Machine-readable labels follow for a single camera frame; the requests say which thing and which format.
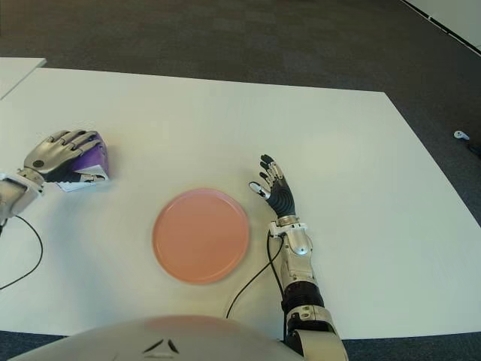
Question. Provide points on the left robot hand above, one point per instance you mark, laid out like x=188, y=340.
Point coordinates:
x=49, y=154

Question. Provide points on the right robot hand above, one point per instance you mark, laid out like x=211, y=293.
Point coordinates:
x=281, y=197

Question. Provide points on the purple tissue paper pack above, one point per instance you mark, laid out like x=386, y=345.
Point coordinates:
x=95, y=161

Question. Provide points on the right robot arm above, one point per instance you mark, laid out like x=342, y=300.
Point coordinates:
x=300, y=263

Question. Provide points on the pink round plate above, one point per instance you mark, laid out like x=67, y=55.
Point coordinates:
x=199, y=237

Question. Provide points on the white side table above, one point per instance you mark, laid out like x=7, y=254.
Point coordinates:
x=15, y=73

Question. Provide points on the white handheld controller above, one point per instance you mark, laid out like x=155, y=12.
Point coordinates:
x=460, y=135

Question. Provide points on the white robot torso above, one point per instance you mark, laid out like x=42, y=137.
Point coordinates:
x=150, y=338

